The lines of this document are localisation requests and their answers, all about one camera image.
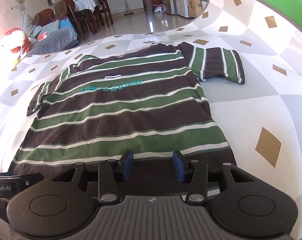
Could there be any green brown striped shirt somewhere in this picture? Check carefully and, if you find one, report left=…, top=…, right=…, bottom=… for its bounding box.
left=9, top=42, right=245, bottom=194

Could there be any checkered diamond pattern tablecloth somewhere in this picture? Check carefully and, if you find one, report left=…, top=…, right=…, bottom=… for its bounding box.
left=0, top=0, right=302, bottom=239

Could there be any red knitted cloth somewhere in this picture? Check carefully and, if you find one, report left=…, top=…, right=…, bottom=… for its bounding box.
left=2, top=28, right=32, bottom=55

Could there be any checkered fabric sofa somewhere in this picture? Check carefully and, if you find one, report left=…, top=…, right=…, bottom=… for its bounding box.
left=25, top=27, right=78, bottom=56

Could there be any dark wooden dining chair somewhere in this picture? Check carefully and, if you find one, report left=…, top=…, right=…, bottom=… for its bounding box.
left=55, top=0, right=114, bottom=41

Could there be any brown cardboard box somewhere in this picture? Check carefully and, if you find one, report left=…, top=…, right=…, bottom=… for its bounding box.
left=188, top=0, right=203, bottom=17

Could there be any plastic bag on floor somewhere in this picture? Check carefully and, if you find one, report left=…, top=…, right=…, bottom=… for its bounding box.
left=152, top=4, right=166, bottom=14

